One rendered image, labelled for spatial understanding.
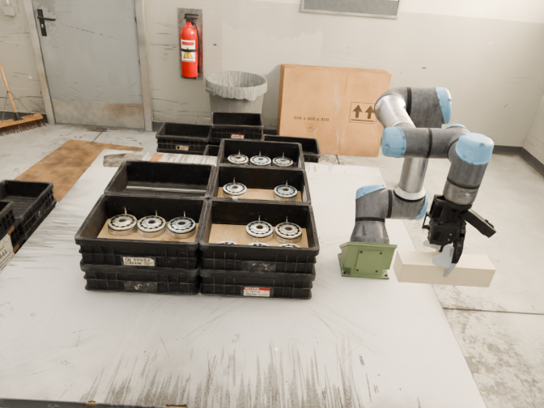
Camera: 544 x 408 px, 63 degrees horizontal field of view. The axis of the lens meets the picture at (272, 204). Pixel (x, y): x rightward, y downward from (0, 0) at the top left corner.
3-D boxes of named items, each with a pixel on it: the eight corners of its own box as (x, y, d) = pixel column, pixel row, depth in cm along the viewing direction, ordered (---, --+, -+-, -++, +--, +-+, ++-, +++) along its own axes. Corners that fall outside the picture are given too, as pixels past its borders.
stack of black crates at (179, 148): (213, 163, 373) (213, 125, 356) (208, 179, 347) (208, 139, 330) (166, 159, 372) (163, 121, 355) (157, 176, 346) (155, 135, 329)
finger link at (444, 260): (426, 275, 113) (431, 241, 111) (449, 276, 113) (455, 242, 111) (431, 280, 110) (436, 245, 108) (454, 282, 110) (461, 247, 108)
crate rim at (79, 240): (208, 203, 169) (208, 198, 168) (197, 250, 144) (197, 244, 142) (102, 198, 167) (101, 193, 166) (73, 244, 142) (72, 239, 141)
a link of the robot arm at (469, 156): (489, 132, 101) (502, 146, 94) (474, 175, 107) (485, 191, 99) (454, 128, 101) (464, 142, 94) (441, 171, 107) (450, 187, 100)
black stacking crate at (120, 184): (214, 188, 200) (214, 165, 194) (207, 224, 174) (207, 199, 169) (126, 183, 198) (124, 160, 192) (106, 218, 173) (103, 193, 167)
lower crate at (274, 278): (305, 251, 182) (308, 227, 176) (312, 302, 156) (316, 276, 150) (208, 247, 180) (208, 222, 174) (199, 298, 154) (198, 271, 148)
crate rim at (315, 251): (311, 209, 171) (312, 203, 170) (319, 256, 146) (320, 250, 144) (208, 203, 169) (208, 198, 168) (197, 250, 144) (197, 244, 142)
